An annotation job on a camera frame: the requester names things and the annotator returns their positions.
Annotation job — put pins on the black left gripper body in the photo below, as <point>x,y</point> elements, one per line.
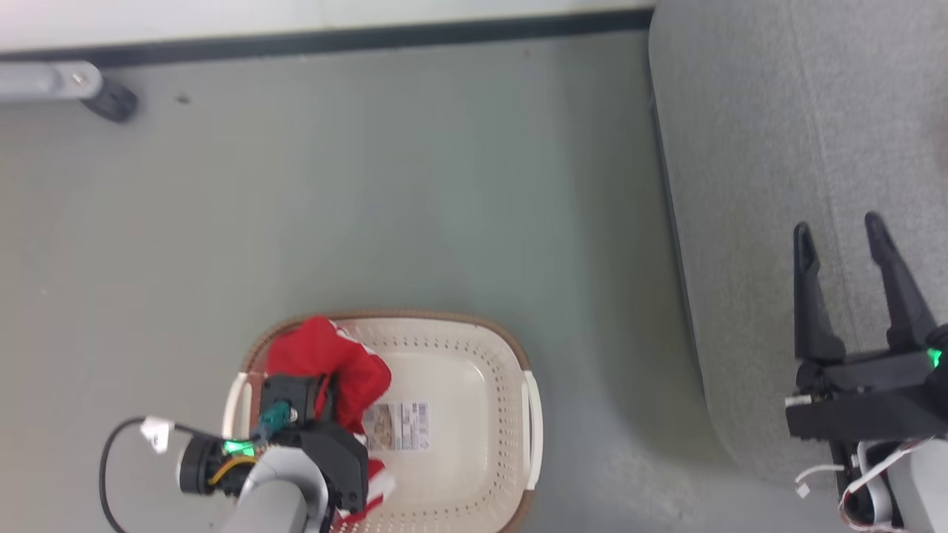
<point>344,463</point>

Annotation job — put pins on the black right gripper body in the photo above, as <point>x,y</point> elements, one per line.
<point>866,400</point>

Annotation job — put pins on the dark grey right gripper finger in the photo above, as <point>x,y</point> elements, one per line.
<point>902,303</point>
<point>813,311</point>

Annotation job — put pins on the red cloth garment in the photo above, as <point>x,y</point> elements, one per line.
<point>326,355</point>

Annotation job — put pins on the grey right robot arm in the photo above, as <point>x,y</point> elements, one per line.
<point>922,488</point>

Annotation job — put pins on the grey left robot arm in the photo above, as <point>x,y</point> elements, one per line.
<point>274,496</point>

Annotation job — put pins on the grey fabric surface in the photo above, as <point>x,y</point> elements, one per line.
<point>778,148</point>

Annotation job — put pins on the printed label sticker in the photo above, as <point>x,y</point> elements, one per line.
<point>400,426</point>

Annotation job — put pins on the cream perforated laundry basket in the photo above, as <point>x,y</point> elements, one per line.
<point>459,385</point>

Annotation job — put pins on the black baseboard strip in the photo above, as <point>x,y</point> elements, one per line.
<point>333,41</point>

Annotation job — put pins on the black caster wheel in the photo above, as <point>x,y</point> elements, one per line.
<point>112,101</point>

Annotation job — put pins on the grey metal stand leg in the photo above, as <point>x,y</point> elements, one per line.
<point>44,80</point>

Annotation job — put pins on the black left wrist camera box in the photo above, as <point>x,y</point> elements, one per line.
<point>292,396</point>

